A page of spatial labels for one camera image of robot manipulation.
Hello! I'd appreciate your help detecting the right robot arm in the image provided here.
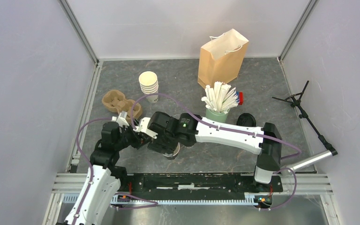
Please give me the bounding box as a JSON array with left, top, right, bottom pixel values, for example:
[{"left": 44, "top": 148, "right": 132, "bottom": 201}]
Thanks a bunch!
[{"left": 140, "top": 112, "right": 282, "bottom": 191}]

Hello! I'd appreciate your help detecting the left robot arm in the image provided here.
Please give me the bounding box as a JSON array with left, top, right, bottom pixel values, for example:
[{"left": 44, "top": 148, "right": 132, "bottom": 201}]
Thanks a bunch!
[{"left": 62, "top": 117, "right": 150, "bottom": 225}]

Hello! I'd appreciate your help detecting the green straw holder cup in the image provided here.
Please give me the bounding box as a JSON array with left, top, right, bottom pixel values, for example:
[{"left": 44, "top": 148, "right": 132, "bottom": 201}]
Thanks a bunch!
[{"left": 205, "top": 108, "right": 230, "bottom": 123}]

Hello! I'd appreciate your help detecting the bundle of wrapped paper straws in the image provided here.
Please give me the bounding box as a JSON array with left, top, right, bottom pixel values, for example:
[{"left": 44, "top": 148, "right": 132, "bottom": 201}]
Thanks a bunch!
[{"left": 201, "top": 82, "right": 238, "bottom": 113}]

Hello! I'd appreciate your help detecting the stack of white paper cups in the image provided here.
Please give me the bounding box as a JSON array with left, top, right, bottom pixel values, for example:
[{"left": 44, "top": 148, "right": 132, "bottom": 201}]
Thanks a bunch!
[{"left": 139, "top": 71, "right": 159, "bottom": 103}]

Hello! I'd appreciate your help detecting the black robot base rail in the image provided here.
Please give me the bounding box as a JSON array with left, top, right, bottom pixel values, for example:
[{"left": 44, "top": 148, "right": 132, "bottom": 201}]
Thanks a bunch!
[{"left": 118, "top": 172, "right": 283, "bottom": 201}]

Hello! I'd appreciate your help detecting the brown paper takeout bag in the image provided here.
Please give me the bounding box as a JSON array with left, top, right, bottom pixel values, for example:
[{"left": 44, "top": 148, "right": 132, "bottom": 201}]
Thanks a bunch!
[{"left": 197, "top": 29, "right": 249, "bottom": 88}]

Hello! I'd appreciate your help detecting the stack of black lids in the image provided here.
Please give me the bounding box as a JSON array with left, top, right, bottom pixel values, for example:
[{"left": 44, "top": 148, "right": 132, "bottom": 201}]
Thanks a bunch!
[{"left": 236, "top": 113, "right": 256, "bottom": 127}]

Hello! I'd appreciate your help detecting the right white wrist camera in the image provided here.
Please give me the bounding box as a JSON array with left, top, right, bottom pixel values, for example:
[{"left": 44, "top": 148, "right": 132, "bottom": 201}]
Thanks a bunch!
[{"left": 133, "top": 117, "right": 158, "bottom": 139}]

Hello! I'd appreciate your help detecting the pulp cup carrier tray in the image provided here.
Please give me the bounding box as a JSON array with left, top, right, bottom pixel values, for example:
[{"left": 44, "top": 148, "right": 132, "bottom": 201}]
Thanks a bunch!
[{"left": 117, "top": 99, "right": 143, "bottom": 122}]

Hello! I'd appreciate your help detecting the stack of pulp cup carriers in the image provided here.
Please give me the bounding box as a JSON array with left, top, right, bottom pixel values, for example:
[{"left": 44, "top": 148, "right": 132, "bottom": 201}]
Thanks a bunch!
[{"left": 102, "top": 90, "right": 128, "bottom": 113}]

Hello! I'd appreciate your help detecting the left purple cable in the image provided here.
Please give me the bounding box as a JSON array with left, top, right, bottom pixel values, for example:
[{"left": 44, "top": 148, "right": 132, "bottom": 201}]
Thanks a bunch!
[{"left": 71, "top": 117, "right": 159, "bottom": 225}]

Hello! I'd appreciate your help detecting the red and blue small box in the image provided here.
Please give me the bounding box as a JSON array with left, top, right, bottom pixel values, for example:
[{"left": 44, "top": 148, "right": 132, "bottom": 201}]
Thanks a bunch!
[{"left": 236, "top": 91, "right": 244, "bottom": 105}]

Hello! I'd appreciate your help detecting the silver microphone on tripod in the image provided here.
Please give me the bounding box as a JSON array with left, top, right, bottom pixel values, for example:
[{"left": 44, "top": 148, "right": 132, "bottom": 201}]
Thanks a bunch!
[{"left": 271, "top": 81, "right": 338, "bottom": 177}]

